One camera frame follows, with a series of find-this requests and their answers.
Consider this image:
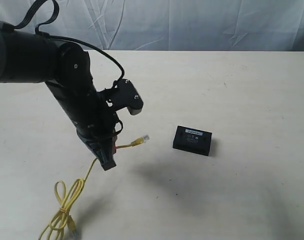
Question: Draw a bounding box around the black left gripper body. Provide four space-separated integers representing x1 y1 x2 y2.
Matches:
75 109 118 148

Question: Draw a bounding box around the yellow ethernet cable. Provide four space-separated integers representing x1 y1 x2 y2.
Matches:
39 134 151 240

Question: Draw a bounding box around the black network switch box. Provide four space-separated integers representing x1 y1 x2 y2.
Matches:
172 125 212 156

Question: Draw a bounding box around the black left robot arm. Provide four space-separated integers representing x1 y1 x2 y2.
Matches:
0 28 116 171

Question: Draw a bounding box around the white backdrop curtain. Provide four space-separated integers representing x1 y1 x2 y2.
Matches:
0 0 304 52

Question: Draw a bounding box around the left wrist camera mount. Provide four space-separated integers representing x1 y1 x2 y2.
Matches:
98 78 144 116

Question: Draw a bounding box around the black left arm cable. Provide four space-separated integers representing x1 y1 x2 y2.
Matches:
14 0 125 87

